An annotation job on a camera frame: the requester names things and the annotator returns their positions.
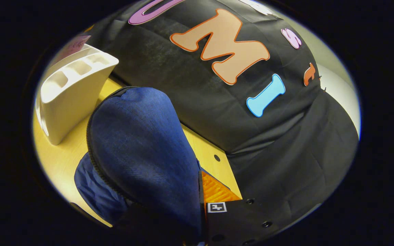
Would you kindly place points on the blue schoolbag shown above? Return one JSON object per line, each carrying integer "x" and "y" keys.
{"x": 139, "y": 143}

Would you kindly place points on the white plastic bookshelf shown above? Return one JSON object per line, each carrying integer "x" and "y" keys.
{"x": 74, "y": 99}

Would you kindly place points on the black backdrop cloth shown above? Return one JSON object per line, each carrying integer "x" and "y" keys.
{"x": 200, "y": 102}

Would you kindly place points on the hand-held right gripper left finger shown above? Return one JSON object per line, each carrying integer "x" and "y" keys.
{"x": 142, "y": 225}

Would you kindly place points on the pink book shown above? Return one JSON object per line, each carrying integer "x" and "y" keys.
{"x": 75, "y": 44}

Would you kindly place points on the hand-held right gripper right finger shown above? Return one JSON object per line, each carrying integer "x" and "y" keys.
{"x": 238, "y": 222}

